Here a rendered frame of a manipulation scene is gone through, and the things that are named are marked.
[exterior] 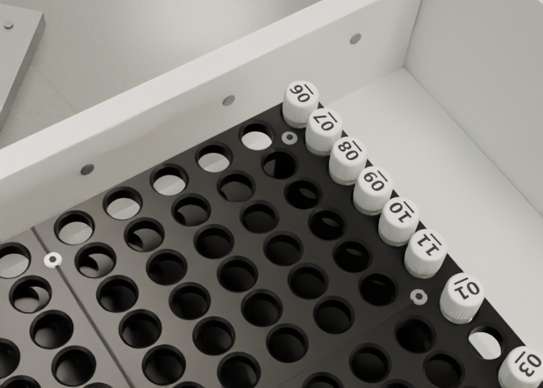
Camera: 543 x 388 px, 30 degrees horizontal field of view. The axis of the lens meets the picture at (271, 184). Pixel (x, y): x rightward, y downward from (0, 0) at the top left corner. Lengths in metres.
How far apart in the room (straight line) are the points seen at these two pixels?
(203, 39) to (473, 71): 1.17
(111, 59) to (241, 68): 1.17
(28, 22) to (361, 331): 1.29
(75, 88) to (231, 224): 1.19
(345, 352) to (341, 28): 0.15
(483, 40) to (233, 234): 0.14
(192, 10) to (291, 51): 1.22
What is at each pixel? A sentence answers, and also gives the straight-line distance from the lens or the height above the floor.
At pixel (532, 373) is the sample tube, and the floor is 0.91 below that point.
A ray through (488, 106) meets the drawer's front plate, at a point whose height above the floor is 0.86.
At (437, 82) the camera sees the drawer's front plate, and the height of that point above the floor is 0.85.
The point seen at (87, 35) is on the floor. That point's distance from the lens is 1.59.
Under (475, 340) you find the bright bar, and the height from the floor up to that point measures 0.85.
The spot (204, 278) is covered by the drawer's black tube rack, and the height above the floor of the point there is 0.90.
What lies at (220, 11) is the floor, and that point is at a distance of 1.62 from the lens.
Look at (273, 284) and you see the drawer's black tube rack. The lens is 0.33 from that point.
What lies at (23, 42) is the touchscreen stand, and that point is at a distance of 1.55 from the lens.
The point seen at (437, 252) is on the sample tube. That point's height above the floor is 0.91.
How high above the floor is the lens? 1.19
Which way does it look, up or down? 57 degrees down
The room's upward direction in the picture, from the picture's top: 7 degrees clockwise
